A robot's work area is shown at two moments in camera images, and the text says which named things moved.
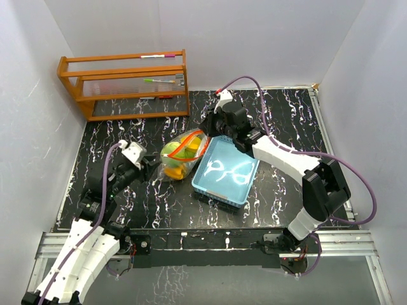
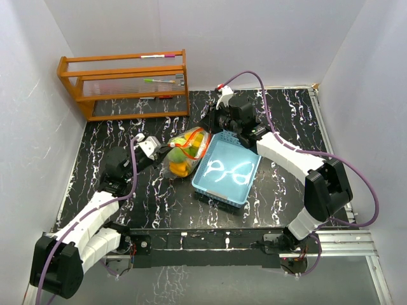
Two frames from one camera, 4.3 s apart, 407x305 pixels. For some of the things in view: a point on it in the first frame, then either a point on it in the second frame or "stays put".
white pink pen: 159,56 stays put
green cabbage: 172,154 stays put
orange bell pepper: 175,173 → 179,168
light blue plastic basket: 225,172 stays put
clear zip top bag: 179,157 stays put
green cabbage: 184,152 → 179,140
